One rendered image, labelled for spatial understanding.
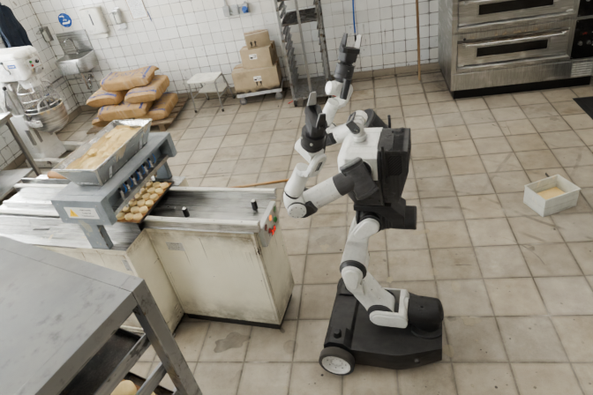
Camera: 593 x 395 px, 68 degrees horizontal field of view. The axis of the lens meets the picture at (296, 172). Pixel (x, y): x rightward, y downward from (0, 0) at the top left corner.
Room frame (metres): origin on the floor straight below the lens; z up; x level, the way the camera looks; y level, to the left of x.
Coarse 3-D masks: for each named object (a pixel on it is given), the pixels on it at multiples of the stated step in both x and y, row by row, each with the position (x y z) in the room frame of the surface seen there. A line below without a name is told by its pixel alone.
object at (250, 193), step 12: (24, 192) 2.80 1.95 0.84; (36, 192) 2.76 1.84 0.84; (48, 192) 2.72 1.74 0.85; (168, 192) 2.35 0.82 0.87; (180, 192) 2.32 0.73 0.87; (192, 192) 2.29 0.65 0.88; (204, 192) 2.26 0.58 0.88; (216, 192) 2.23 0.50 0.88; (228, 192) 2.20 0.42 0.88; (240, 192) 2.17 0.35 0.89; (252, 192) 2.14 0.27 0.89; (264, 192) 2.11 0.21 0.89
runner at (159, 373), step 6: (162, 366) 0.55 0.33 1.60; (156, 372) 0.53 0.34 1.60; (162, 372) 0.54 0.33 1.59; (150, 378) 0.52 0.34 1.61; (156, 378) 0.53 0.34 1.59; (144, 384) 0.51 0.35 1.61; (150, 384) 0.52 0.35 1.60; (156, 384) 0.52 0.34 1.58; (144, 390) 0.50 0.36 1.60; (150, 390) 0.51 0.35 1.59
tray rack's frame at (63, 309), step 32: (0, 256) 0.71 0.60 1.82; (32, 256) 0.68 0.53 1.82; (64, 256) 0.66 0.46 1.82; (0, 288) 0.61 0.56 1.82; (32, 288) 0.59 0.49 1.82; (64, 288) 0.57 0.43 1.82; (96, 288) 0.56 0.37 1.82; (0, 320) 0.53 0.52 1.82; (32, 320) 0.51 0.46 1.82; (64, 320) 0.50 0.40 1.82; (96, 320) 0.48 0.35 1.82; (0, 352) 0.46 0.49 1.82; (32, 352) 0.45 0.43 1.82; (64, 352) 0.44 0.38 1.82; (0, 384) 0.40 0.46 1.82; (32, 384) 0.39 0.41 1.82
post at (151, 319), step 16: (128, 288) 0.54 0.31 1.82; (144, 288) 0.55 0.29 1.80; (144, 304) 0.54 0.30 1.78; (144, 320) 0.54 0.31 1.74; (160, 320) 0.55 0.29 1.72; (160, 336) 0.54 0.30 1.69; (160, 352) 0.54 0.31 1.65; (176, 352) 0.55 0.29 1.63; (176, 368) 0.54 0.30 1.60; (176, 384) 0.54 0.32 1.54; (192, 384) 0.55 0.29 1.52
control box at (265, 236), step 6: (270, 204) 2.06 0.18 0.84; (270, 210) 2.00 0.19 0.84; (276, 210) 2.06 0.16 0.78; (264, 216) 1.95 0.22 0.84; (276, 216) 2.05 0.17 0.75; (264, 222) 1.90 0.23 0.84; (270, 222) 1.96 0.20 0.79; (276, 222) 2.03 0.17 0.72; (264, 228) 1.88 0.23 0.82; (264, 234) 1.86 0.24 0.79; (270, 234) 1.92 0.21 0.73; (264, 240) 1.86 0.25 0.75; (264, 246) 1.86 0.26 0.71
